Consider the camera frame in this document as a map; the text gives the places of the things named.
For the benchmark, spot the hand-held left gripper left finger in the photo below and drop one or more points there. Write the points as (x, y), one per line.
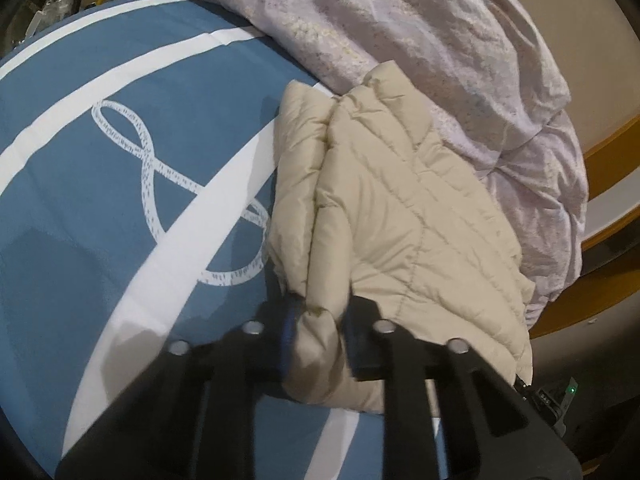
(289, 332)

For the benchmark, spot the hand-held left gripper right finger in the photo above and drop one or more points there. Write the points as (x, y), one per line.
(365, 350)

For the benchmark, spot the beige puffer jacket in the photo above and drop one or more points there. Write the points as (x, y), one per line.
(400, 220)

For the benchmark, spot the blue white striped bed sheet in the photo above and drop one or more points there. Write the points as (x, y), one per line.
(75, 185)

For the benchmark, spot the lilac floral duvet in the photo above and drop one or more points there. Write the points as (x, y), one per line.
(400, 35)

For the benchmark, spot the cluttered bedside table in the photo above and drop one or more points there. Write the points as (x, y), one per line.
(55, 10)

